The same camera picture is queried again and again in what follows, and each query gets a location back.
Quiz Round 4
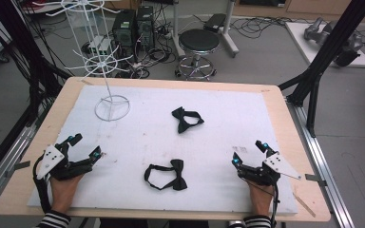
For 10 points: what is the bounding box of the black flat box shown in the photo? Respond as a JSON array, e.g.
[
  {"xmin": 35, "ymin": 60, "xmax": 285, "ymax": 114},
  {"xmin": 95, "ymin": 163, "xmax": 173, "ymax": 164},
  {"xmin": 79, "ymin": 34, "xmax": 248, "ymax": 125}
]
[{"xmin": 203, "ymin": 12, "xmax": 228, "ymax": 33}]

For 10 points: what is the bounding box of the white floor platform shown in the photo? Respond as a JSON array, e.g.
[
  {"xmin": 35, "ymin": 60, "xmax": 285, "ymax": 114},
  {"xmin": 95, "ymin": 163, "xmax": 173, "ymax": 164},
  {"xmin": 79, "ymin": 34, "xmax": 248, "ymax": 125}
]
[{"xmin": 284, "ymin": 21, "xmax": 365, "ymax": 68}]

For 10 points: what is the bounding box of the black computer tower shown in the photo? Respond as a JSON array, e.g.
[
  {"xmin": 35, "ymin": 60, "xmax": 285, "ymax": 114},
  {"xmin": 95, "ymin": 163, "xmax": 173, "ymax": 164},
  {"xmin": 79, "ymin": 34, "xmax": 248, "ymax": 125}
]
[
  {"xmin": 135, "ymin": 5, "xmax": 156, "ymax": 52},
  {"xmin": 111, "ymin": 9, "xmax": 138, "ymax": 62}
]

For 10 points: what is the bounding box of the person's left hand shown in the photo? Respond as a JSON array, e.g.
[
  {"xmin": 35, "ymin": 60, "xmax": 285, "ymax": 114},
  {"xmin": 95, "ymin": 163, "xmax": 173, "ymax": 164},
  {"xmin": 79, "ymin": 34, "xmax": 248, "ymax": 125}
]
[{"xmin": 49, "ymin": 173, "xmax": 86, "ymax": 214}]

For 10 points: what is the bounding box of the person's dark clothing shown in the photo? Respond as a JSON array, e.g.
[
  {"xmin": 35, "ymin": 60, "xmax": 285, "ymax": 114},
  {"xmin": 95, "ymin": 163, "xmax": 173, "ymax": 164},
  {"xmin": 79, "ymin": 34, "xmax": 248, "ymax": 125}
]
[{"xmin": 99, "ymin": 218, "xmax": 211, "ymax": 228}]

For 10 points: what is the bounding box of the black round stool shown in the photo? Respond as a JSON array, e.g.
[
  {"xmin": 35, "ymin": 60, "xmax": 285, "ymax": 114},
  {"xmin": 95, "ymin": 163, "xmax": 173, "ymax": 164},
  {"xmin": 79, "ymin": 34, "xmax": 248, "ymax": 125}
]
[{"xmin": 174, "ymin": 28, "xmax": 221, "ymax": 82}]

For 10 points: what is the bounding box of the aluminium rail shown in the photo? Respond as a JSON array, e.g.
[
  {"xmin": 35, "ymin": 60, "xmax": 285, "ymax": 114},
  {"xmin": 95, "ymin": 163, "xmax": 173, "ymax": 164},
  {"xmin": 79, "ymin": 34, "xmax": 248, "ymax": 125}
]
[
  {"xmin": 285, "ymin": 97, "xmax": 356, "ymax": 228},
  {"xmin": 0, "ymin": 124, "xmax": 38, "ymax": 214}
]

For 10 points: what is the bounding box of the white wire display rack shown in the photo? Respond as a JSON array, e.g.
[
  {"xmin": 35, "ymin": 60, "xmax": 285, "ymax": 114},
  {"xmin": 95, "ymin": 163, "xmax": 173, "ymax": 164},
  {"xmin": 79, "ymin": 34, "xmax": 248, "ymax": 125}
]
[{"xmin": 32, "ymin": 0, "xmax": 134, "ymax": 123}]

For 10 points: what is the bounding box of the small white box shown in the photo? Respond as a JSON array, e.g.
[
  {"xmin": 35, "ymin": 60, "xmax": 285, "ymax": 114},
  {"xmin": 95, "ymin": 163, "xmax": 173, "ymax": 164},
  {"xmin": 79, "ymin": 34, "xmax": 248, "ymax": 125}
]
[{"xmin": 87, "ymin": 35, "xmax": 112, "ymax": 55}]

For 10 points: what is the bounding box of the black metal frame post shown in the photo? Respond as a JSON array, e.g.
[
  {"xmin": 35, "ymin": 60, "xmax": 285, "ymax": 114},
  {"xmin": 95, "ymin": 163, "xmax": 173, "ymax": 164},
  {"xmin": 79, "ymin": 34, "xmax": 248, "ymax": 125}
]
[
  {"xmin": 0, "ymin": 0, "xmax": 72, "ymax": 123},
  {"xmin": 278, "ymin": 0, "xmax": 365, "ymax": 138}
]

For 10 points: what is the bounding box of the metal table clamp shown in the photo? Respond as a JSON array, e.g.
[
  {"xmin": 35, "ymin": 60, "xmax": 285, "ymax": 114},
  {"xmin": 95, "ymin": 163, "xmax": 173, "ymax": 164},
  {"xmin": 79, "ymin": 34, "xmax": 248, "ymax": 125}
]
[
  {"xmin": 13, "ymin": 160, "xmax": 32, "ymax": 171},
  {"xmin": 304, "ymin": 173, "xmax": 328, "ymax": 187}
]

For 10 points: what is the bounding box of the person's right hand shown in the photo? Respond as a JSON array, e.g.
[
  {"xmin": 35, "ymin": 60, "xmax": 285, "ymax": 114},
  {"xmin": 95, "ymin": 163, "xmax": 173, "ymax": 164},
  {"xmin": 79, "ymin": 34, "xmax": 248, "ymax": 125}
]
[{"xmin": 247, "ymin": 180, "xmax": 276, "ymax": 218}]

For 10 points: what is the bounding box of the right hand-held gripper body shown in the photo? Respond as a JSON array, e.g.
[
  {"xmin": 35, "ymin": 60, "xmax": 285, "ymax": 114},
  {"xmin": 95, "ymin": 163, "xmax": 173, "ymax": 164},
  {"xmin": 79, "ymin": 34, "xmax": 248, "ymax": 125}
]
[{"xmin": 237, "ymin": 151, "xmax": 302, "ymax": 187}]

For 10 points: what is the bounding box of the black bow tie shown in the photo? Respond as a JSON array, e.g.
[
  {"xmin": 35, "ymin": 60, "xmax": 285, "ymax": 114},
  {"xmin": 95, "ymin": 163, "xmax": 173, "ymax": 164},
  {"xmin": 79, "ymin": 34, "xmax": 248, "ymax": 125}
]
[
  {"xmin": 144, "ymin": 159, "xmax": 188, "ymax": 192},
  {"xmin": 171, "ymin": 105, "xmax": 205, "ymax": 135}
]

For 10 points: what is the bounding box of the thin wooden stick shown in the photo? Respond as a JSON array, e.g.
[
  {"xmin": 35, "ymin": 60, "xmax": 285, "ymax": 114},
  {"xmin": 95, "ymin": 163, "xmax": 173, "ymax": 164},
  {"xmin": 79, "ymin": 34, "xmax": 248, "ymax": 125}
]
[{"xmin": 292, "ymin": 191, "xmax": 317, "ymax": 219}]

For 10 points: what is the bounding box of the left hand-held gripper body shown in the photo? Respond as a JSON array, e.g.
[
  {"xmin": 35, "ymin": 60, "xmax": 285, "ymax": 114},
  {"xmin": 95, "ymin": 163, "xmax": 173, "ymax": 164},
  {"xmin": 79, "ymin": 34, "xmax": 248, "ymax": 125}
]
[{"xmin": 36, "ymin": 142, "xmax": 93, "ymax": 181}]

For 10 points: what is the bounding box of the tangle of black floor cables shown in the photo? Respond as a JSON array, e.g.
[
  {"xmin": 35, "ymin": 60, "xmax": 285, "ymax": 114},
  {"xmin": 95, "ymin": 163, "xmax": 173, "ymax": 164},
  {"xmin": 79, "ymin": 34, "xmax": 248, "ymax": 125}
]
[{"xmin": 230, "ymin": 14, "xmax": 299, "ymax": 40}]

